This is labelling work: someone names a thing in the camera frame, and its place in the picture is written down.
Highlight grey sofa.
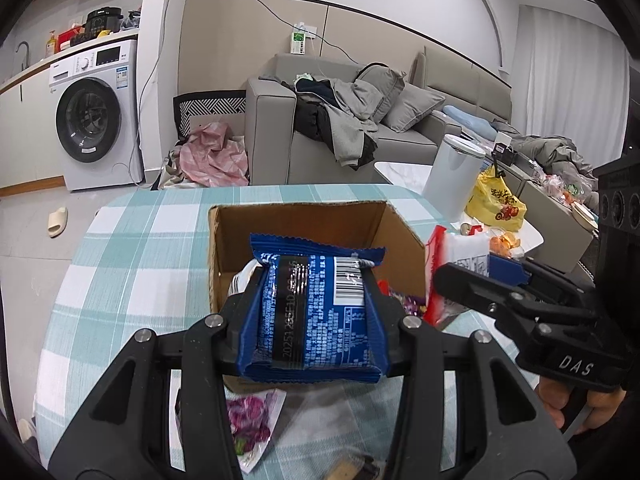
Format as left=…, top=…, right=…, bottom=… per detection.
left=244, top=47, right=601, bottom=217

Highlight brown pastry clear packet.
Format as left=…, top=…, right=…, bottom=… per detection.
left=324, top=454, right=387, bottom=480

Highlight beige bowl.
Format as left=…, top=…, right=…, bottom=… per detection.
left=569, top=201, right=599, bottom=229

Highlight dark jacket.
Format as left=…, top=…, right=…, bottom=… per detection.
left=291, top=77, right=380, bottom=167

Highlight white packet red edge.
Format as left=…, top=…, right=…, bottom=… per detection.
left=424, top=225, right=492, bottom=332

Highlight white washing machine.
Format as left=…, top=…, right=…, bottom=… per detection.
left=48, top=38, right=147, bottom=192

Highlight white curtain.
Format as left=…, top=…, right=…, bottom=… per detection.
left=519, top=4, right=632, bottom=157

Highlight white kitchen counter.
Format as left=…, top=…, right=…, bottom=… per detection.
left=0, top=56, right=57, bottom=197

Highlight grey pillow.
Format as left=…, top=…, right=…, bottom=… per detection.
left=354, top=63, right=407, bottom=124
left=381, top=81, right=447, bottom=134

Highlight brown cardboard box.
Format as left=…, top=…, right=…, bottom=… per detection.
left=207, top=200, right=428, bottom=395

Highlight grey jacket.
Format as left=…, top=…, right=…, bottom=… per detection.
left=327, top=77, right=382, bottom=167

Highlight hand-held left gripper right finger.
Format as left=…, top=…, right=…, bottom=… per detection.
left=366, top=269, right=592, bottom=480

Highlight tangerines in clear bag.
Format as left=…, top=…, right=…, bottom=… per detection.
left=486, top=232, right=524, bottom=262

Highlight blue snack packet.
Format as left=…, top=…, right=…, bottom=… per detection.
left=239, top=232, right=388, bottom=385

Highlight checked tablecloth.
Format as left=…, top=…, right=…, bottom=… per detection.
left=31, top=183, right=501, bottom=480

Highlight person's right hand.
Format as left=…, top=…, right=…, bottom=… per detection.
left=536, top=374, right=627, bottom=437

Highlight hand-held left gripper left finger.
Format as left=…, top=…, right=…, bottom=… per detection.
left=47, top=265, right=272, bottom=480

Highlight tall white bin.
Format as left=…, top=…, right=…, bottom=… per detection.
left=421, top=134, right=488, bottom=224

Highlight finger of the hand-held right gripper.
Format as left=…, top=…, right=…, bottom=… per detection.
left=431, top=261, right=548, bottom=342
left=489, top=252, right=597, bottom=295

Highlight black pressure cooker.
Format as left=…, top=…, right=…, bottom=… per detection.
left=85, top=6, right=124, bottom=42

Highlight purple candy packet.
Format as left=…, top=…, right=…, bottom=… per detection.
left=225, top=389, right=288, bottom=477
left=399, top=294, right=427, bottom=317

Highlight pink crumpled cloth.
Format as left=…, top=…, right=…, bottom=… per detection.
left=179, top=121, right=251, bottom=189

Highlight light blue cushion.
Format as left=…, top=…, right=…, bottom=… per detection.
left=441, top=104, right=497, bottom=134

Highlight yellow plastic bag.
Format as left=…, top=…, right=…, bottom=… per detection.
left=464, top=168, right=528, bottom=234

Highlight beige slipper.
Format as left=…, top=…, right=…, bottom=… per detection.
left=46, top=205, right=69, bottom=239

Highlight red box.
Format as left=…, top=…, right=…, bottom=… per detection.
left=56, top=29, right=89, bottom=54

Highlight white coffee table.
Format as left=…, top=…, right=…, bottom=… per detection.
left=374, top=160, right=547, bottom=262

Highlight white green wall box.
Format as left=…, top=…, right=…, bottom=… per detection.
left=288, top=23, right=319, bottom=57

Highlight grey padded blanket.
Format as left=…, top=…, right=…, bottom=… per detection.
left=509, top=134, right=602, bottom=197

